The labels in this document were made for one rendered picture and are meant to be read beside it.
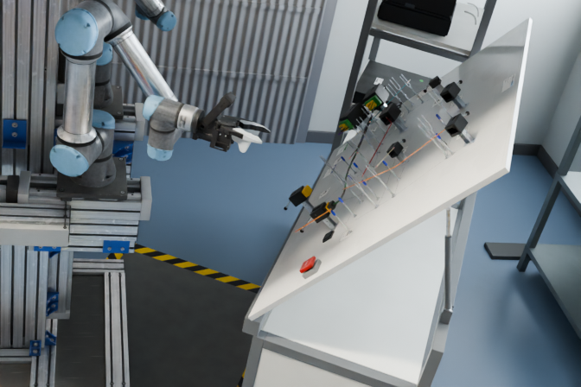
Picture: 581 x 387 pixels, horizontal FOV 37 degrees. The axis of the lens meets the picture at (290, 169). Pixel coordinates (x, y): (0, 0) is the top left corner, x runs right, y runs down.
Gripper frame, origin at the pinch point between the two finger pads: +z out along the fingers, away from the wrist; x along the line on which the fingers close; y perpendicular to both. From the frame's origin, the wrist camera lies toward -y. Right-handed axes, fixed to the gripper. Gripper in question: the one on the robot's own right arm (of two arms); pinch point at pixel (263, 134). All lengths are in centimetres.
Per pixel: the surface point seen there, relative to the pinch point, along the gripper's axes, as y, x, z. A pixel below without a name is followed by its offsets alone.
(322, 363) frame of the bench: 78, -13, 34
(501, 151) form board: -11, -12, 65
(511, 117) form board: -15, -31, 67
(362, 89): 27, -140, 14
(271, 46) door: 57, -257, -53
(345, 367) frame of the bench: 77, -13, 42
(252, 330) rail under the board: 75, -13, 9
